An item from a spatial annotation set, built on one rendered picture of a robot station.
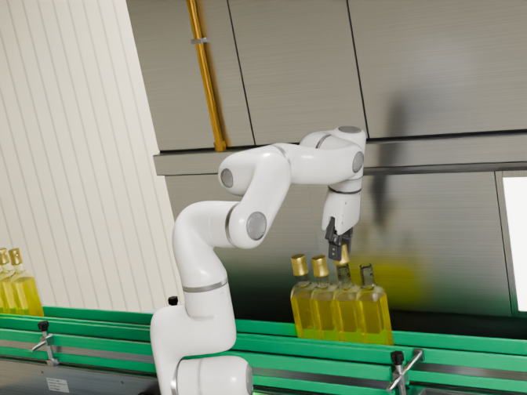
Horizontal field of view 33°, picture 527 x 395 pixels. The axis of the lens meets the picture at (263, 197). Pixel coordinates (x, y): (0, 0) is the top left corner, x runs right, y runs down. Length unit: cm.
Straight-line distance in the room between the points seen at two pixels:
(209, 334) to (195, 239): 17
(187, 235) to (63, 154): 295
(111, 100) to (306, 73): 243
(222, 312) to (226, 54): 83
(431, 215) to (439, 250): 9
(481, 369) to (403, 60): 69
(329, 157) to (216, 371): 47
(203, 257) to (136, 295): 310
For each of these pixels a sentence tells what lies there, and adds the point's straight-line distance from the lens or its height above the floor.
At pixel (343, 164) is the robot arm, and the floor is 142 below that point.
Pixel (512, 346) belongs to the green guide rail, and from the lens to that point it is 201.
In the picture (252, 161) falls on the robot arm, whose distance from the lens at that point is 162.
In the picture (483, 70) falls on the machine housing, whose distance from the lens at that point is 195.
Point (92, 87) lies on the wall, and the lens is 446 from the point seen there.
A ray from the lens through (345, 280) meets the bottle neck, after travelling 205.
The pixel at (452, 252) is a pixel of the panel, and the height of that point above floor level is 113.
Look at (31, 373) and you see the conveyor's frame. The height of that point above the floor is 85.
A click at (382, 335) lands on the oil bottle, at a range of 205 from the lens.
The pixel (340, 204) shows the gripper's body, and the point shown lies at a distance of 194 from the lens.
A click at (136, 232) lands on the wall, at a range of 459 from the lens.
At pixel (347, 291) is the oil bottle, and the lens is 204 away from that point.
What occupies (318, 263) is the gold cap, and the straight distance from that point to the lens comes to 206.
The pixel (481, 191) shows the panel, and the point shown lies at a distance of 199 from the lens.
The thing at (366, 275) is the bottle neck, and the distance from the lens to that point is 202.
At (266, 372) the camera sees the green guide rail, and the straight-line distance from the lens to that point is 212.
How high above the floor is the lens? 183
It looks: 14 degrees down
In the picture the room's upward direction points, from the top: 11 degrees counter-clockwise
